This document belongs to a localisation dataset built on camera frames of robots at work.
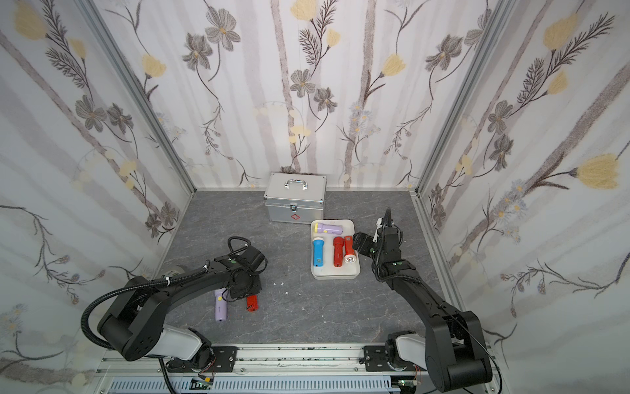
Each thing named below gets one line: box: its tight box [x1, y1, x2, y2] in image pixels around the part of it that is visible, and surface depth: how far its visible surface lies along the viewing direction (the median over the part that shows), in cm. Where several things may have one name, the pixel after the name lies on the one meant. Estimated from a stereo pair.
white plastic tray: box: [310, 219, 361, 280], surface depth 97 cm
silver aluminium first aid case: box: [263, 172, 328, 224], surface depth 103 cm
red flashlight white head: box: [343, 235, 357, 265], surface depth 97 cm
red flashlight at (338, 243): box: [333, 236, 344, 268], surface depth 97 cm
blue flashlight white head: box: [312, 237, 325, 268], surface depth 97 cm
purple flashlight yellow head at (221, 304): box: [214, 288, 228, 322], surface depth 83 cm
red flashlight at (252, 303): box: [246, 294, 260, 312], surface depth 85 cm
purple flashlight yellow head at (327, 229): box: [313, 222, 343, 235], surface depth 106 cm
